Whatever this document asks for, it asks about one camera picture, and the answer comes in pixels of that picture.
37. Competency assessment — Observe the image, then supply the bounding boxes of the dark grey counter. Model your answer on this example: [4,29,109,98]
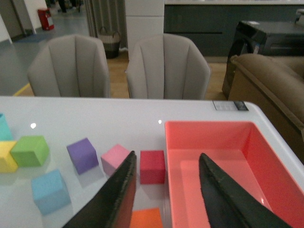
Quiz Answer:
[164,0,304,57]

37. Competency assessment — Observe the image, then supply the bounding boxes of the woven basket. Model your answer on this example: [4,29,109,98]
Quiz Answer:
[97,26,121,59]

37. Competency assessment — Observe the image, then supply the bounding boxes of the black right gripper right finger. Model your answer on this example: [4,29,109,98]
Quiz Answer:
[199,153,290,228]

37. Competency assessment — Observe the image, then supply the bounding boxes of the grey curtain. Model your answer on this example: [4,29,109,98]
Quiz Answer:
[84,0,126,40]

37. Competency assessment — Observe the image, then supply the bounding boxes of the green foam block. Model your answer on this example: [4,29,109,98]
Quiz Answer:
[10,135,49,167]

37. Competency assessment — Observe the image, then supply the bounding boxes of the salmon plastic bin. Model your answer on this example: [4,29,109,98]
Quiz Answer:
[165,121,304,228]

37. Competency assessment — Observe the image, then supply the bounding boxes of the white pillar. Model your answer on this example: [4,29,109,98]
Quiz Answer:
[125,0,165,58]

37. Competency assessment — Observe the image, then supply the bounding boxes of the turquoise plastic bin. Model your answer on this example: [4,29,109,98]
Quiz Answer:
[0,113,13,141]

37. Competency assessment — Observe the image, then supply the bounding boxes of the light blue foam block centre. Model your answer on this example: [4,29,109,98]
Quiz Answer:
[31,169,71,215]

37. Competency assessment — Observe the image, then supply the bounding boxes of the grey chair left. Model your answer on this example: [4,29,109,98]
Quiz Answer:
[27,34,111,98]

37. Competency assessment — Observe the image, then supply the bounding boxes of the brown sofa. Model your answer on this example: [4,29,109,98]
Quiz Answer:
[228,54,304,162]

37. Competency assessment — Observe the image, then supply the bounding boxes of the grey chair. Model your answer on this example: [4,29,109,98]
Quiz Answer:
[27,34,111,98]
[126,34,211,100]

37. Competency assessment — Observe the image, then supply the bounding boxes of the grey chair right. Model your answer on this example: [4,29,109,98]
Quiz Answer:
[126,34,211,100]

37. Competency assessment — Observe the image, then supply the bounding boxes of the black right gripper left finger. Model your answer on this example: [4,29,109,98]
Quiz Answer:
[64,151,137,228]

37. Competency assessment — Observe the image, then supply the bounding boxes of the table label sticker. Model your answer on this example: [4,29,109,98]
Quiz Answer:
[213,101,248,111]

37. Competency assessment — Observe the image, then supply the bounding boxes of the dark red foam block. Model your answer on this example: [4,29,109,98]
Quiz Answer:
[140,150,166,184]

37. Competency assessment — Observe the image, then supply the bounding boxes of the pink foam block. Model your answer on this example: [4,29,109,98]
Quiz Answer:
[101,144,130,176]

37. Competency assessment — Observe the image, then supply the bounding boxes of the purple foam block far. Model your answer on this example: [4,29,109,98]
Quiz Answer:
[66,138,99,175]

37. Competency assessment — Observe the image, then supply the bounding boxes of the yellow foam block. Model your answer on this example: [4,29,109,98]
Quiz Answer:
[0,141,18,173]

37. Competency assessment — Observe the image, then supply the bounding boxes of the orange foam block near salmon bin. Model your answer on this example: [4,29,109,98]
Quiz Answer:
[130,208,163,228]

